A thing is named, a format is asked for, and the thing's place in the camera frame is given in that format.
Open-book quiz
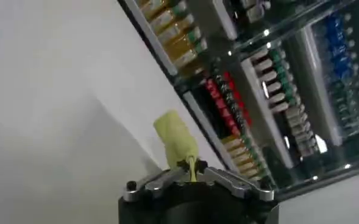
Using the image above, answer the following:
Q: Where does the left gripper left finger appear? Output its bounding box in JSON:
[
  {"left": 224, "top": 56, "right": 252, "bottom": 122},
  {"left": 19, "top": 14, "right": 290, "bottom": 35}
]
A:
[{"left": 123, "top": 159, "right": 190, "bottom": 203}]

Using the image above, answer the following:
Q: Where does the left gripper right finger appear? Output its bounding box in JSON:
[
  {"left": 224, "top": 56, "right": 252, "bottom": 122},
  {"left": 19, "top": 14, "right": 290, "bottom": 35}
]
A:
[{"left": 196, "top": 158, "right": 274, "bottom": 201}]

